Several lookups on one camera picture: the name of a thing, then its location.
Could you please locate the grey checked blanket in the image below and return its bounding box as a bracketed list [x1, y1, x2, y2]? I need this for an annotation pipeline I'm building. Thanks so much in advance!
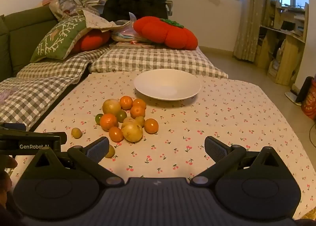
[0, 46, 109, 130]

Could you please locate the stack of magazines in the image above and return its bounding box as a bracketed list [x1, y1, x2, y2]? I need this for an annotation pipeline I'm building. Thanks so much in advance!
[109, 40, 156, 49]

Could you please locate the pale purple cloth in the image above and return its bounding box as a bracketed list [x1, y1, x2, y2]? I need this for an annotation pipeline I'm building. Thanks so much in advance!
[0, 90, 15, 104]

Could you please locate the beige floral cloth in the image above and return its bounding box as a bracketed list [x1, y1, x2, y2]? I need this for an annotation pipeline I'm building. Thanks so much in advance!
[79, 10, 131, 31]

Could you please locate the wooden shelf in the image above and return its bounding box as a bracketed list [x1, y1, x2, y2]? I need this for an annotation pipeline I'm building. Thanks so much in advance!
[254, 0, 310, 86]

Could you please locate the cherry print tablecloth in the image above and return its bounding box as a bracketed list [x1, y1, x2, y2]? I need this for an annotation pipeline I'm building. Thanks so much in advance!
[6, 69, 314, 221]

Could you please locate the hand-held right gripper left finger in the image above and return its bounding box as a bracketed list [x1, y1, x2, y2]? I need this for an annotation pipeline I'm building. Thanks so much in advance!
[23, 137, 125, 188]

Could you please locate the green snowflake cushion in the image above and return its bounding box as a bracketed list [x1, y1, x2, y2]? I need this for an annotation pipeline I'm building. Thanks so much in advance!
[30, 15, 87, 63]

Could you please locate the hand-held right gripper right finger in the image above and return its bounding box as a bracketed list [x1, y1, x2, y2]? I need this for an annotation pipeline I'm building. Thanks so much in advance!
[190, 136, 293, 187]

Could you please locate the black flat stand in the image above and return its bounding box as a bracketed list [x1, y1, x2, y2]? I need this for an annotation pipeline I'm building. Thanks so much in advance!
[295, 76, 314, 103]

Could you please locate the white ribbed plate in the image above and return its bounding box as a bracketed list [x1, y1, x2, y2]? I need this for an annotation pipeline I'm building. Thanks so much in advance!
[133, 69, 201, 101]

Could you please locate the red pumpkin cushion green stem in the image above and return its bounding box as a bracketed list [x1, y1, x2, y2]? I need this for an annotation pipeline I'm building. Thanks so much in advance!
[133, 16, 198, 51]

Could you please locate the white stand base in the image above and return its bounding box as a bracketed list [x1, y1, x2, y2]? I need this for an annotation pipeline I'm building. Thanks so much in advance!
[285, 90, 303, 105]

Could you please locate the black cable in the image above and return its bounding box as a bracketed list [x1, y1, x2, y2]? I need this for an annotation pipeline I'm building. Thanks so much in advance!
[308, 122, 316, 147]

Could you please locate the green sofa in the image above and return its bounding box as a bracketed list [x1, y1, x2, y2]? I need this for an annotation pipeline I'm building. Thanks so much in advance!
[0, 6, 60, 83]

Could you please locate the grey checked pad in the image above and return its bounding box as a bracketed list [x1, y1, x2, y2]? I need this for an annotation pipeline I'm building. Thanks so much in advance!
[89, 44, 229, 79]

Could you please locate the person's left hand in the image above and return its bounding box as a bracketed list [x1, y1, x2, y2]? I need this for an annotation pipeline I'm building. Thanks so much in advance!
[0, 155, 18, 199]

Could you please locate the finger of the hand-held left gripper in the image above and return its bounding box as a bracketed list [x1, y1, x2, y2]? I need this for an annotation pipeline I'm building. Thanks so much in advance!
[30, 131, 68, 144]

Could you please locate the large orange tangerine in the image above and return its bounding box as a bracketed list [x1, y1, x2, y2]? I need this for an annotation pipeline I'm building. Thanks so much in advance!
[100, 113, 118, 132]

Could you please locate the beige patterned curtain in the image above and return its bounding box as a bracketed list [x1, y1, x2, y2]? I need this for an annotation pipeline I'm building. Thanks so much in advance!
[233, 0, 279, 61]

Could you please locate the red printed bag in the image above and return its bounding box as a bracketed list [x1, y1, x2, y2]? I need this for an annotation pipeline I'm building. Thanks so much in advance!
[301, 88, 316, 120]

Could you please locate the clear bag of fabrics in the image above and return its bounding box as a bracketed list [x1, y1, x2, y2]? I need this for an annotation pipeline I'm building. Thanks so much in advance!
[49, 0, 86, 20]

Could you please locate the clear plastic bag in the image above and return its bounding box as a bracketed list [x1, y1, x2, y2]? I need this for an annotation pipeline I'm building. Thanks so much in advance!
[111, 12, 139, 42]

